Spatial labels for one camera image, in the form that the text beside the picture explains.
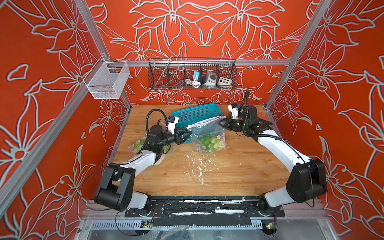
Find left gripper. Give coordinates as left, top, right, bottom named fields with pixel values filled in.
left=158, top=127, right=192, bottom=150

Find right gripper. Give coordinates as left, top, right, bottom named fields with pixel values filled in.
left=216, top=116, right=250, bottom=133

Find chinese cabbage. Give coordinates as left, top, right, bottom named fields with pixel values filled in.
left=196, top=133, right=226, bottom=154
left=133, top=136, right=147, bottom=155

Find chinese cabbage front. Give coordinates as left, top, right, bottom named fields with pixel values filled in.
left=133, top=136, right=147, bottom=155

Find clear zipper bag pink dots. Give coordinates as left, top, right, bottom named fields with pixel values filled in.
left=123, top=118, right=177, bottom=170

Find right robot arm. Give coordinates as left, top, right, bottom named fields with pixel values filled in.
left=219, top=104, right=328, bottom=216

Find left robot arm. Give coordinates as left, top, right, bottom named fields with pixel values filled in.
left=94, top=125, right=192, bottom=212

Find teal plastic basket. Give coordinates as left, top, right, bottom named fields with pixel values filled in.
left=172, top=104, right=223, bottom=131

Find white socket cube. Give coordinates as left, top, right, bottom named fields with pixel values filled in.
left=219, top=77, right=233, bottom=88

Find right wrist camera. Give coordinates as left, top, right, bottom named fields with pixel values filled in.
left=228, top=103, right=239, bottom=120

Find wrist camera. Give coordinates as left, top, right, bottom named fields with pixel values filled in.
left=228, top=103, right=239, bottom=120
left=168, top=116, right=179, bottom=135

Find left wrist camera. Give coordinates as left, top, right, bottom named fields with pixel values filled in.
left=168, top=116, right=179, bottom=135

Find white cable with blue box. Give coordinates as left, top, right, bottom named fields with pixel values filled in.
left=184, top=70, right=202, bottom=89

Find black wire wall basket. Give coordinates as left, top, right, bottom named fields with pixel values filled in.
left=148, top=57, right=238, bottom=90

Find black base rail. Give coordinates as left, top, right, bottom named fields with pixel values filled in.
left=125, top=196, right=285, bottom=229

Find clear mesh wall bin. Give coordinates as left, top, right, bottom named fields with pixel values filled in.
left=84, top=62, right=130, bottom=100

